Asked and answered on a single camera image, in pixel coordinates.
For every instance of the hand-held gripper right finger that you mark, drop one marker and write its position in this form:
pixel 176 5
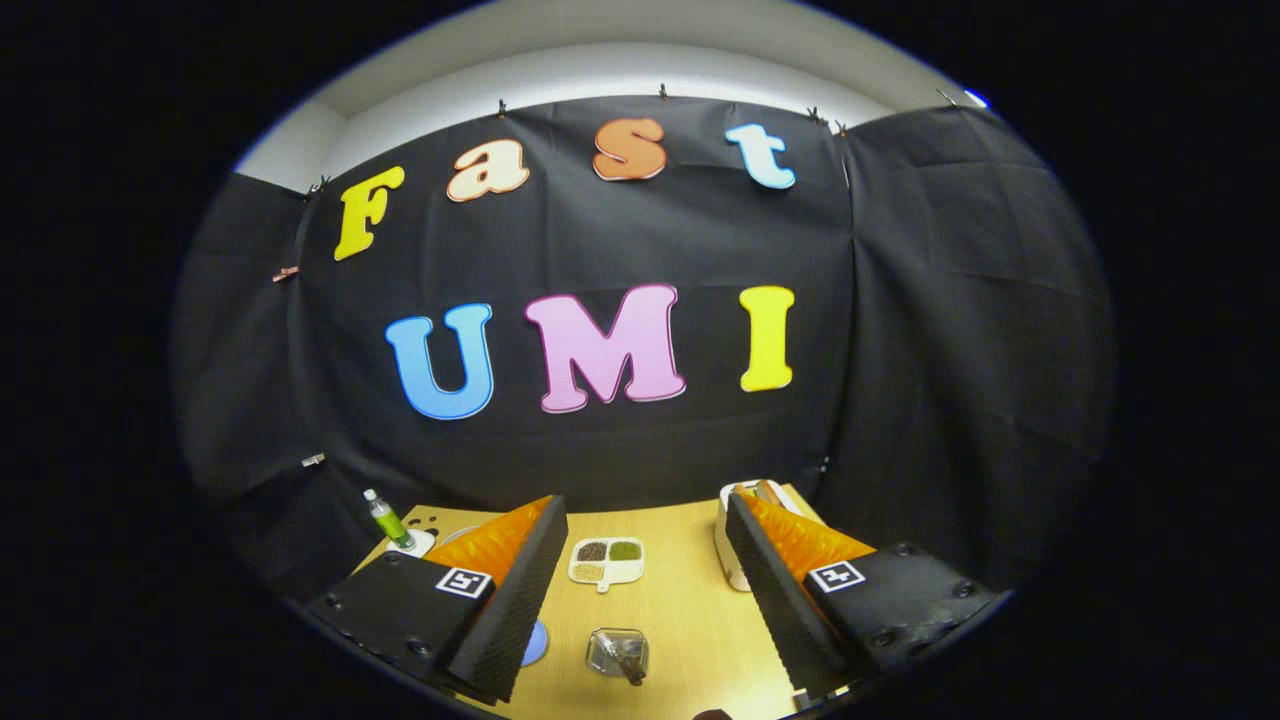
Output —
pixel 775 600

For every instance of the green label bottle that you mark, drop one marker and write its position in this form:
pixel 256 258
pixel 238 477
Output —
pixel 390 525

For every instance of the white divided tray of beans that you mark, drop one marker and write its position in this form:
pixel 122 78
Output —
pixel 626 572

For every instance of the white toaster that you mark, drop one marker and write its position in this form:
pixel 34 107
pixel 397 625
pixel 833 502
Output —
pixel 728 555

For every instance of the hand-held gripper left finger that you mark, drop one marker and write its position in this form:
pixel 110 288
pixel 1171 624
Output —
pixel 520 600

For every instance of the toasted bread slice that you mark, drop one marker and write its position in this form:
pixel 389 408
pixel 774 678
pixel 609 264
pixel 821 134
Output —
pixel 768 491

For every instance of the blue plate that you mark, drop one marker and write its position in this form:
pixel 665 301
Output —
pixel 535 645

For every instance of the plate of meat and vegetables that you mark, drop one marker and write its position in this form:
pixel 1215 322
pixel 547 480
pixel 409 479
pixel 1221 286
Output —
pixel 456 536

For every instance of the white square coaster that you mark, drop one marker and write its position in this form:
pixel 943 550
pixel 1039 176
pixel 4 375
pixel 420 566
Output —
pixel 425 545

